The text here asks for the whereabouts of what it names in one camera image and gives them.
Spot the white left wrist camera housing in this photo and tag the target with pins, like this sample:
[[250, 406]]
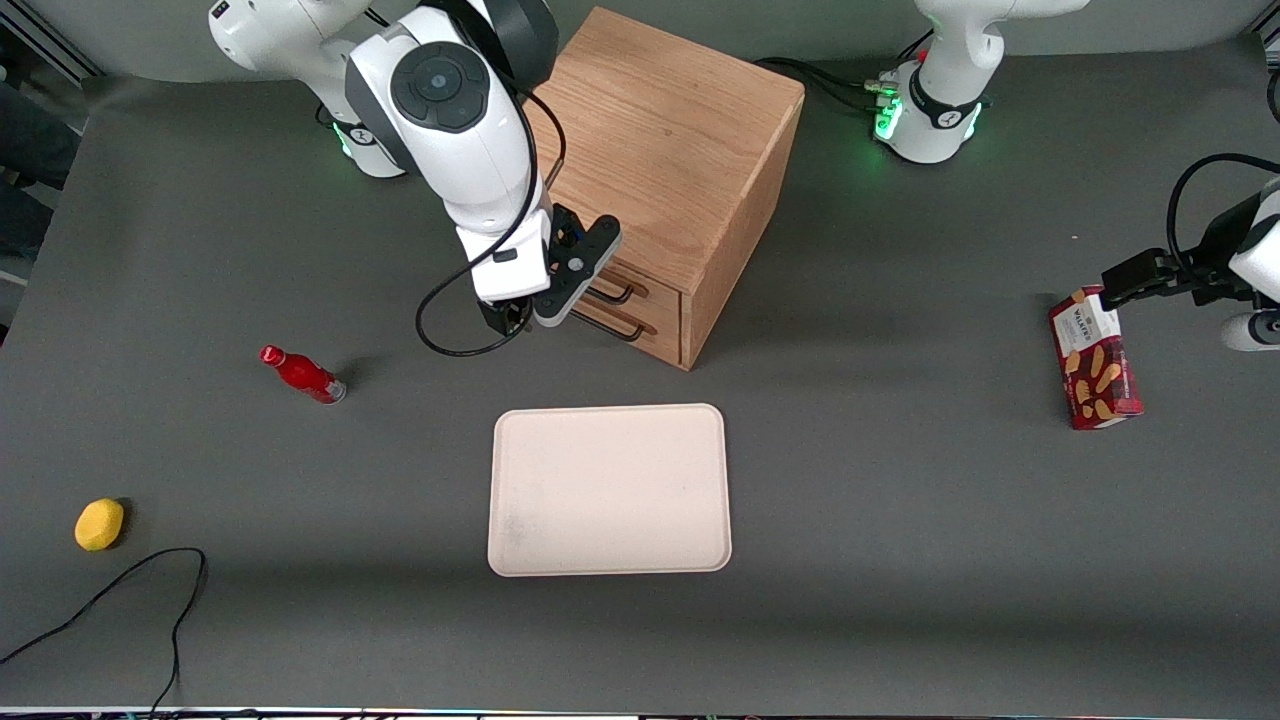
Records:
[[1262, 260]]

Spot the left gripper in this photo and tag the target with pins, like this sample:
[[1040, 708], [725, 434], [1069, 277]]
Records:
[[1189, 274]]

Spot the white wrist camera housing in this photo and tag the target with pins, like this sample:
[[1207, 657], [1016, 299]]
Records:
[[1262, 260], [485, 280]]

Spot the beige plastic tray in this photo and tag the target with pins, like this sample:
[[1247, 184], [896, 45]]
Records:
[[610, 490]]

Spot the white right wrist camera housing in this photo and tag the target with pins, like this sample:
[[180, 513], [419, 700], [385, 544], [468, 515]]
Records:
[[485, 280]]

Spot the yellow lemon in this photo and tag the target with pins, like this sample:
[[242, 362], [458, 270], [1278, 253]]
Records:
[[99, 525]]

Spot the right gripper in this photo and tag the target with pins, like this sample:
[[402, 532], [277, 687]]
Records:
[[503, 316]]

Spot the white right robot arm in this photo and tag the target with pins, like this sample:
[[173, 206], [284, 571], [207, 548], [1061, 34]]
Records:
[[470, 160]]

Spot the red tartan shortbread box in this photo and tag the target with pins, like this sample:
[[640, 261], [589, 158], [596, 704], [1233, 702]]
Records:
[[1100, 380]]

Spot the aluminium frame profile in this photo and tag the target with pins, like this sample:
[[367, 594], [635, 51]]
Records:
[[55, 45]]

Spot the oak wooden drawer cabinet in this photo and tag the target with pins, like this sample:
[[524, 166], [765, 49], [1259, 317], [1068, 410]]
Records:
[[680, 130]]

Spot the red plastic bottle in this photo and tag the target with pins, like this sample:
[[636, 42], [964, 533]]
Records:
[[300, 373]]

